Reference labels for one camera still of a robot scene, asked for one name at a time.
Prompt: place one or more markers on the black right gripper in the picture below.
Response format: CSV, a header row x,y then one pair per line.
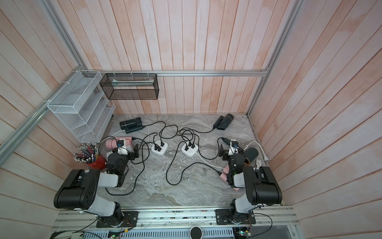
x,y
222,150

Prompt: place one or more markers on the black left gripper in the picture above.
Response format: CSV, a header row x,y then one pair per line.
x,y
136,154

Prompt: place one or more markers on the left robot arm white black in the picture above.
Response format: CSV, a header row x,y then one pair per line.
x,y
78,192

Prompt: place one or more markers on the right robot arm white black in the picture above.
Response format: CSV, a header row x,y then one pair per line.
x,y
259,182

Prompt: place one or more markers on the black folded hair dryer left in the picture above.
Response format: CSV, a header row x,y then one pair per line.
x,y
131,125

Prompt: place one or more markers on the pink hair dryer left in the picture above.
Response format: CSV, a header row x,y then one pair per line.
x,y
111,143

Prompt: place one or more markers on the pink folded hair dryer right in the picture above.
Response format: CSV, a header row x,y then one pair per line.
x,y
224,174

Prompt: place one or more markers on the dark green folded hair dryer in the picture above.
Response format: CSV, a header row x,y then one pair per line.
x,y
223,122

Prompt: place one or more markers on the near white power strip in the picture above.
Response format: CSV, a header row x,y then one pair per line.
x,y
159,147

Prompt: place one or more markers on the white power strip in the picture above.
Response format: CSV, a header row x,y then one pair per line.
x,y
159,147
189,151

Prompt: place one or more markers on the dark green hair dryer copper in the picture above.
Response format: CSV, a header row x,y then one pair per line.
x,y
249,153

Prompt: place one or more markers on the far white power strip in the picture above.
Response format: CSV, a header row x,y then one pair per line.
x,y
189,151

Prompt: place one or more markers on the red cup of pencils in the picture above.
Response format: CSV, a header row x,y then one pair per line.
x,y
90,155

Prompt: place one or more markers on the black round sensor puck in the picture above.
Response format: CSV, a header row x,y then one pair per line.
x,y
196,233

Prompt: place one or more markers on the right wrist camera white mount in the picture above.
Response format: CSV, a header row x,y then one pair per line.
x,y
233,147

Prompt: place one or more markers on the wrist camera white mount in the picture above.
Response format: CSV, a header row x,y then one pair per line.
x,y
121,147
233,147

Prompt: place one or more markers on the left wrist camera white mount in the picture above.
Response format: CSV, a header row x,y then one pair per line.
x,y
121,147

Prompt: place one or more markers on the black mesh wall basket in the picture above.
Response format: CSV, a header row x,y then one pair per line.
x,y
130,86

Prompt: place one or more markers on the white wire shelf rack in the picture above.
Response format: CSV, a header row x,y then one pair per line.
x,y
84,111

